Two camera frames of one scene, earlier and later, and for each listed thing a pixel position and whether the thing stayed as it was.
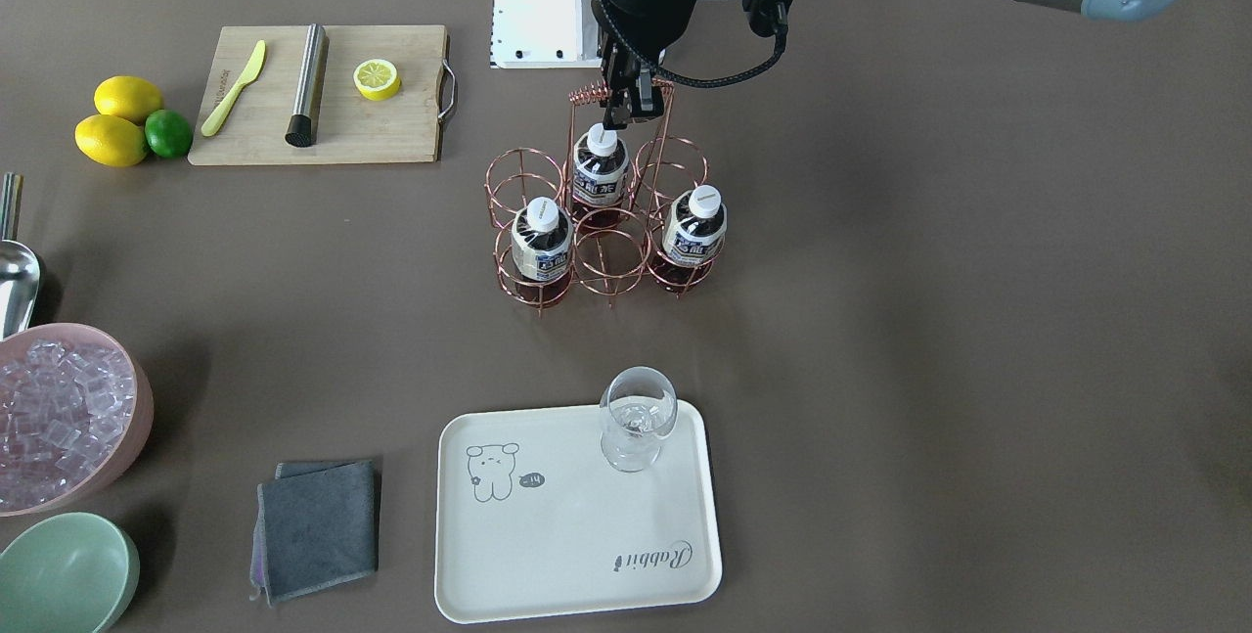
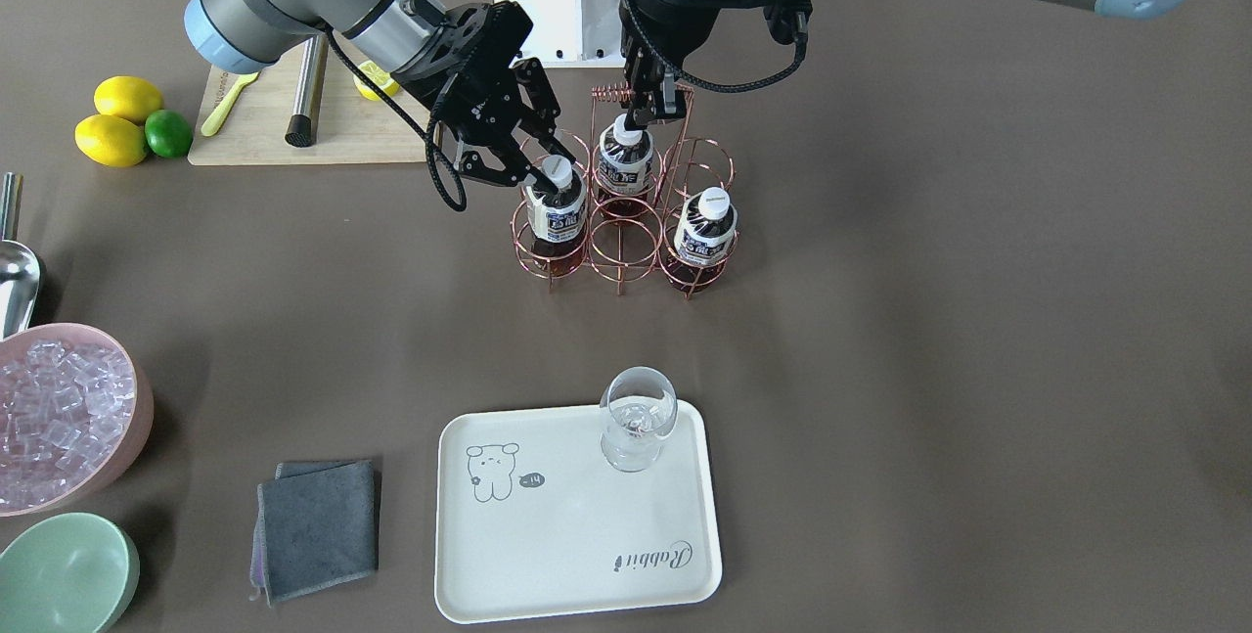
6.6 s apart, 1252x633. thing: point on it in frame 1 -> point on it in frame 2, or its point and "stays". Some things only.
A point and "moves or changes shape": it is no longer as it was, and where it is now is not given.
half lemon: [377, 79] stays
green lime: [168, 133] stays
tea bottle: [601, 173] -> [625, 158]
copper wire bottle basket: [619, 205] moves or changes shape
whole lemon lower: [111, 141] stays
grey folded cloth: [316, 525] stays
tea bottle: [542, 240] -> [557, 223]
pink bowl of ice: [75, 408] stays
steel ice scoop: [20, 266] stays
